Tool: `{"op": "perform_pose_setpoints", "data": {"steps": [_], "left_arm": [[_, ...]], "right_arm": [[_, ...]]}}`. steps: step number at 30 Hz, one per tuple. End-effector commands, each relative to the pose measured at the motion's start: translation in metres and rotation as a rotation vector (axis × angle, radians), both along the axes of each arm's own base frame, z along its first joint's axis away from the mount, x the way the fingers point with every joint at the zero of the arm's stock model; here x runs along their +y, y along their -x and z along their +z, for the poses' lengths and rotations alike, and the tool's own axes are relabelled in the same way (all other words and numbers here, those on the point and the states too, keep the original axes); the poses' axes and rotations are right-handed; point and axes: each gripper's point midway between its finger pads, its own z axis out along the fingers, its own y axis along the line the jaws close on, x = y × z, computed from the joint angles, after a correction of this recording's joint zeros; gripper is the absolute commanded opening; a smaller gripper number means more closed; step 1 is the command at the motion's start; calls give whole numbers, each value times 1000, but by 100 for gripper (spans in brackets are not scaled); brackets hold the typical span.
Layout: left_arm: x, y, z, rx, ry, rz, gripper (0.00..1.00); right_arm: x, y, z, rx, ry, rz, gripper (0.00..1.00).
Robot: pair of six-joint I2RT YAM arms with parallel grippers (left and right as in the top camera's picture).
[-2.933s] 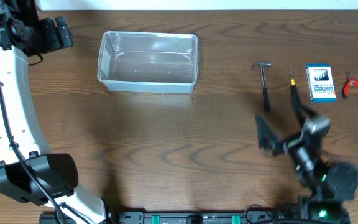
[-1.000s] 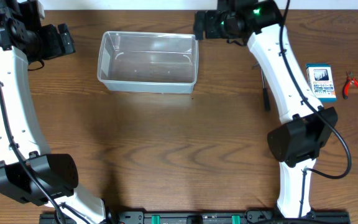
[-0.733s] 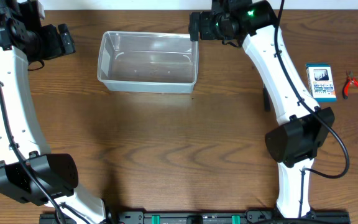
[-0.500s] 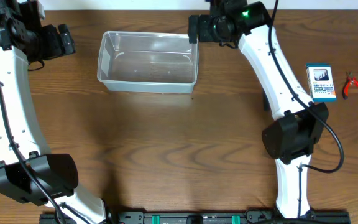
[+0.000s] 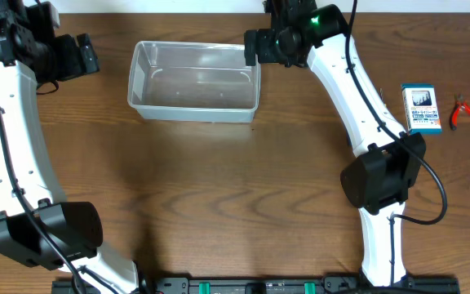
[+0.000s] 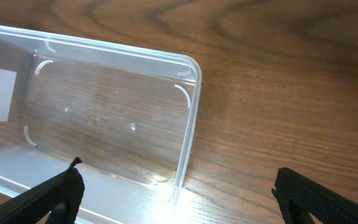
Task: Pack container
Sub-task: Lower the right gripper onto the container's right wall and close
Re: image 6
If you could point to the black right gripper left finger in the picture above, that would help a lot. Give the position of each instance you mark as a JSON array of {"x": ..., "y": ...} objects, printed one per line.
[{"x": 58, "y": 199}]

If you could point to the clear plastic container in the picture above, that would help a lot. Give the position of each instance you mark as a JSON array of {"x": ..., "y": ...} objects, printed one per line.
[{"x": 129, "y": 113}]

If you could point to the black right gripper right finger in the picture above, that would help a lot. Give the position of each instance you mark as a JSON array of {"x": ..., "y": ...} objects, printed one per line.
[{"x": 301, "y": 200}]

